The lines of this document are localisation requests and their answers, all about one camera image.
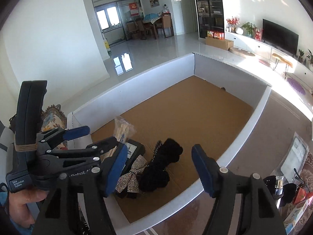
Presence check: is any white cardboard storage box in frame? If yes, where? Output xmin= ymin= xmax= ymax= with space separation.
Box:
xmin=67 ymin=53 xmax=272 ymax=234

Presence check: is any gold silver cosmetic tube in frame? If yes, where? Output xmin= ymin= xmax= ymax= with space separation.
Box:
xmin=274 ymin=176 xmax=284 ymax=197

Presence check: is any black flat television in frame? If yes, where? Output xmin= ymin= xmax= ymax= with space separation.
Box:
xmin=262 ymin=19 xmax=299 ymax=55

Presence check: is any floral cushion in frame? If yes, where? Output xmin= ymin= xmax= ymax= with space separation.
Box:
xmin=41 ymin=104 xmax=67 ymax=132

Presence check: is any clear plastic packet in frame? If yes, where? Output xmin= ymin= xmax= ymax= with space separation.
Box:
xmin=280 ymin=132 xmax=309 ymax=183

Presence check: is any white tv cabinet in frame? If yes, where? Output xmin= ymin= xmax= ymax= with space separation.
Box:
xmin=224 ymin=31 xmax=312 ymax=81

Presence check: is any black soap bar box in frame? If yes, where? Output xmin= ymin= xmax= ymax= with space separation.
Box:
xmin=121 ymin=139 xmax=145 ymax=175

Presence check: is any green potted plant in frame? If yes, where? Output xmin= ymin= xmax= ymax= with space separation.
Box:
xmin=242 ymin=22 xmax=257 ymax=38
xmin=307 ymin=49 xmax=313 ymax=72

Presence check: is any brown cardboard box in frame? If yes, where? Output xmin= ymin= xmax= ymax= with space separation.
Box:
xmin=205 ymin=37 xmax=233 ymax=50

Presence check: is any dark glass display cabinet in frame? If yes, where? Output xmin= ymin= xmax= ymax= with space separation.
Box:
xmin=196 ymin=0 xmax=224 ymax=39

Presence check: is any bundle of cotton swabs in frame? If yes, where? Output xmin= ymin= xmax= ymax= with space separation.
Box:
xmin=101 ymin=116 xmax=136 ymax=162

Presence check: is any red flower bouquet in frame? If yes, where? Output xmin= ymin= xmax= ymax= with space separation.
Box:
xmin=226 ymin=16 xmax=240 ymax=32

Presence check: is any person's left hand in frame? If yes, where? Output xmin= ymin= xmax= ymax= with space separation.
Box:
xmin=8 ymin=188 xmax=49 ymax=228

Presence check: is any green potted plant left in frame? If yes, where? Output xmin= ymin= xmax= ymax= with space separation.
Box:
xmin=242 ymin=22 xmax=257 ymax=38

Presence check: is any black round case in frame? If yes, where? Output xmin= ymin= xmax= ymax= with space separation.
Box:
xmin=263 ymin=176 xmax=276 ymax=195

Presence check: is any green potted plant right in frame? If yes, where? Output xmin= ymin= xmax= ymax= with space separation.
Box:
xmin=307 ymin=49 xmax=313 ymax=72

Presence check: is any wooden stool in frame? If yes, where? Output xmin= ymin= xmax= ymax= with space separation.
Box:
xmin=271 ymin=53 xmax=293 ymax=74

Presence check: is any black fuzzy hair clip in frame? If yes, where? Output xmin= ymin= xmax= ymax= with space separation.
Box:
xmin=138 ymin=138 xmax=183 ymax=193

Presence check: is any red candy bag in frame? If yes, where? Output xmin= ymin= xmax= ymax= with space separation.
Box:
xmin=292 ymin=185 xmax=312 ymax=205

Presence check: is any blue white carton box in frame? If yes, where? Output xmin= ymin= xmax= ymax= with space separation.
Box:
xmin=283 ymin=197 xmax=312 ymax=234

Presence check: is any dining table with chairs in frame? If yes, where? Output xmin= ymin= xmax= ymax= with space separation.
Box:
xmin=126 ymin=12 xmax=174 ymax=40

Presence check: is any rhinestone bow hair clip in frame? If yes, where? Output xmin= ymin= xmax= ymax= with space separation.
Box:
xmin=115 ymin=155 xmax=147 ymax=193

